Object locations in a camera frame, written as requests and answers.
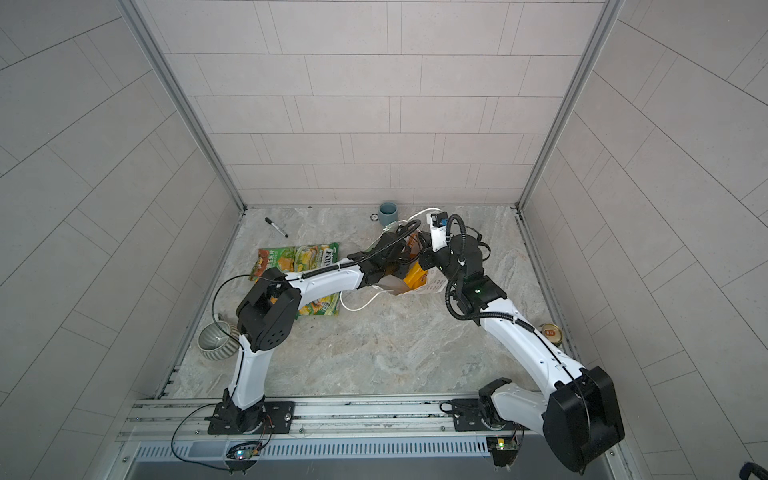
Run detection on orange snack packet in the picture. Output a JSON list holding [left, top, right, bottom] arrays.
[[403, 262, 428, 291]]

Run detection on white printed paper bag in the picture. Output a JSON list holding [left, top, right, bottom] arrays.
[[339, 230, 448, 312]]

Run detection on green snack packet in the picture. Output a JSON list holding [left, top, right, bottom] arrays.
[[294, 242, 339, 272]]

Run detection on green corn chips bag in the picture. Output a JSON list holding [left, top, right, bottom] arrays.
[[249, 246, 297, 281]]

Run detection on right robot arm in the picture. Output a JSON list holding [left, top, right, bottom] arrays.
[[419, 228, 625, 472]]

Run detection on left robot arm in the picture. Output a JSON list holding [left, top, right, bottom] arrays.
[[208, 220, 421, 434]]

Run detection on teal ceramic cup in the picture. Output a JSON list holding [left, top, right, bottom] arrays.
[[378, 202, 398, 227]]

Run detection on small bottle green label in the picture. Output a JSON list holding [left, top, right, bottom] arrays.
[[539, 323, 564, 347]]

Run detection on black marker pen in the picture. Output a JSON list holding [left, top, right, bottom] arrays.
[[264, 217, 289, 238]]

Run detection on right circuit board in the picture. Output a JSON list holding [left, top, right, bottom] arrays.
[[486, 436, 520, 468]]

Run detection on circuit board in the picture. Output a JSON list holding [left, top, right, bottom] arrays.
[[225, 441, 264, 462], [486, 436, 520, 468]]

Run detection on left circuit board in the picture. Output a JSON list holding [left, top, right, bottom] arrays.
[[225, 441, 264, 462]]

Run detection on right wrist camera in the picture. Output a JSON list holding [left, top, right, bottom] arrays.
[[427, 211, 448, 252]]

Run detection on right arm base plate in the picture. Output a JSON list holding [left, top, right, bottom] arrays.
[[439, 398, 527, 432]]

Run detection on aluminium mounting rail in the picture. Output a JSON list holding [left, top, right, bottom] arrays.
[[117, 384, 547, 441]]

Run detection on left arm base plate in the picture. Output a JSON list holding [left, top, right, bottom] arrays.
[[205, 401, 295, 435]]

